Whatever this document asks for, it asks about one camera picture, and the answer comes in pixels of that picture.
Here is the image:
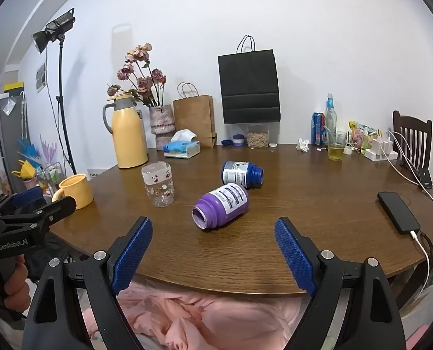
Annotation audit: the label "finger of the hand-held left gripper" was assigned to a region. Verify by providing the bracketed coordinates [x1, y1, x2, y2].
[0, 187, 45, 215]
[3, 195, 77, 232]

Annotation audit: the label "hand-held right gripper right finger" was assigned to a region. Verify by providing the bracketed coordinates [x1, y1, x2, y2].
[274, 216, 409, 350]

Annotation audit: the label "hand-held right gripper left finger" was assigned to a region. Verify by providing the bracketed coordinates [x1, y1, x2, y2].
[22, 216, 154, 350]

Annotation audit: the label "purple pill bottle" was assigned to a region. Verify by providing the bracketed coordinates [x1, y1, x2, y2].
[192, 182, 250, 231]

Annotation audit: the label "clear patterned glass cup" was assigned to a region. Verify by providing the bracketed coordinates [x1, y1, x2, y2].
[141, 161, 175, 208]

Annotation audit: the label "person's left hand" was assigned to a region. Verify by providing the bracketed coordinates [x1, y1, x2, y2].
[0, 253, 32, 316]

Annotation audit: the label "yellow mug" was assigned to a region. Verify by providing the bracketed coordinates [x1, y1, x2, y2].
[51, 174, 94, 210]

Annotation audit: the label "glass jars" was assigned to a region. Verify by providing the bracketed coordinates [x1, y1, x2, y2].
[36, 162, 62, 195]

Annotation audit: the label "grey refrigerator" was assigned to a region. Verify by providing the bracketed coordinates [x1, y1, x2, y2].
[0, 91, 29, 194]

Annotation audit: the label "dark blue pill bottle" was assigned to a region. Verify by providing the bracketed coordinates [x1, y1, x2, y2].
[221, 161, 264, 190]

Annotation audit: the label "pink cloth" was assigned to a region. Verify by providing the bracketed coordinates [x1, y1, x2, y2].
[81, 280, 312, 350]

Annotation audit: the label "black light stand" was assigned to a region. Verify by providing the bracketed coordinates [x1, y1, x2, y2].
[54, 38, 77, 176]

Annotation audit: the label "yellow thermos jug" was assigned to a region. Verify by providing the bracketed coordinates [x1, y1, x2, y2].
[103, 93, 149, 169]

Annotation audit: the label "glass of yellow drink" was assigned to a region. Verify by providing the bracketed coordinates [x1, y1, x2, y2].
[328, 130, 347, 161]

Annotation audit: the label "black smartphone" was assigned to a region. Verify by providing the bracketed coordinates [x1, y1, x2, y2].
[377, 191, 421, 235]

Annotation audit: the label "blue tissue box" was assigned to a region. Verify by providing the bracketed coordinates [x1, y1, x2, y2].
[163, 130, 201, 160]

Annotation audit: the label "clear container of grains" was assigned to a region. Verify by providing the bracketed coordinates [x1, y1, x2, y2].
[246, 122, 270, 149]

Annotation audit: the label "blue drink can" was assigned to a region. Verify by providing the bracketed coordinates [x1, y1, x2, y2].
[312, 112, 326, 146]

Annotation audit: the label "pink textured vase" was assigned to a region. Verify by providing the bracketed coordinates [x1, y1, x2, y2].
[149, 104, 175, 151]

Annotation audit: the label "white power strip with chargers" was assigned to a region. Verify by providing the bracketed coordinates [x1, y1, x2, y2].
[364, 135, 399, 161]

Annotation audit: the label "colourful snack packets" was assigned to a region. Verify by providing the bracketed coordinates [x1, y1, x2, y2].
[349, 121, 378, 154]

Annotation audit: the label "clear glass bottle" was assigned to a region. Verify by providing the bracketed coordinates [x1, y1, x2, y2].
[324, 93, 338, 146]

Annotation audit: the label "dried pink flowers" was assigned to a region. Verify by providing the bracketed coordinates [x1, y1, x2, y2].
[107, 43, 167, 108]

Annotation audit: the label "brown paper bag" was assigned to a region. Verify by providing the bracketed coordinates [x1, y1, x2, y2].
[173, 82, 217, 148]

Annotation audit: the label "small black power bank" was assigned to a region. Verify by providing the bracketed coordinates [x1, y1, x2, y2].
[417, 168, 433, 190]

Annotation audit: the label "black studio light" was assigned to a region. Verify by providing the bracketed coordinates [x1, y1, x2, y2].
[32, 7, 76, 54]

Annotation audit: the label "dark wooden chair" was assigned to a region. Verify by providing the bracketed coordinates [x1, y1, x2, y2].
[392, 110, 433, 170]

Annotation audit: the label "black paper bag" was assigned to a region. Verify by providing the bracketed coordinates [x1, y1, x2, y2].
[218, 35, 281, 125]

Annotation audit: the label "wall poster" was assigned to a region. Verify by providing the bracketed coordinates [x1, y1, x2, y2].
[36, 62, 48, 93]

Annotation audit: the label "white phone cable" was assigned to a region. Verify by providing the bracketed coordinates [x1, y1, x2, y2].
[411, 230, 433, 300]

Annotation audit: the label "white charger cables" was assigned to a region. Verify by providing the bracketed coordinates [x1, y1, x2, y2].
[386, 130, 433, 212]

